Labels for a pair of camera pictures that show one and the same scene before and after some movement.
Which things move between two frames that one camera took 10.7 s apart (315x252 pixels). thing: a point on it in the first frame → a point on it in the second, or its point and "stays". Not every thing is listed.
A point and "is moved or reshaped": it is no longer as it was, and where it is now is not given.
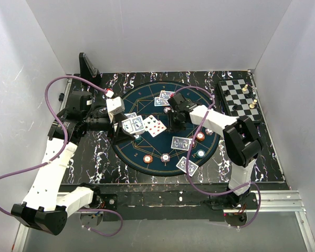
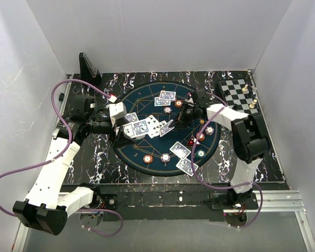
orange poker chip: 200,136 stays
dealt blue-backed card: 181,143 → 180,150
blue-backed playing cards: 138,126 is moved or reshaped
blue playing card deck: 134,125 is moved or reshaped
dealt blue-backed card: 160,102 stays
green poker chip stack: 201,153 stays
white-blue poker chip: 208,132 stays
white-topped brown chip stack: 165,157 stays
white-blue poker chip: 166,109 stays
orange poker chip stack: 147,158 stays
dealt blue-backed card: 165,94 stays
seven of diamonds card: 156,128 is moved or reshaped
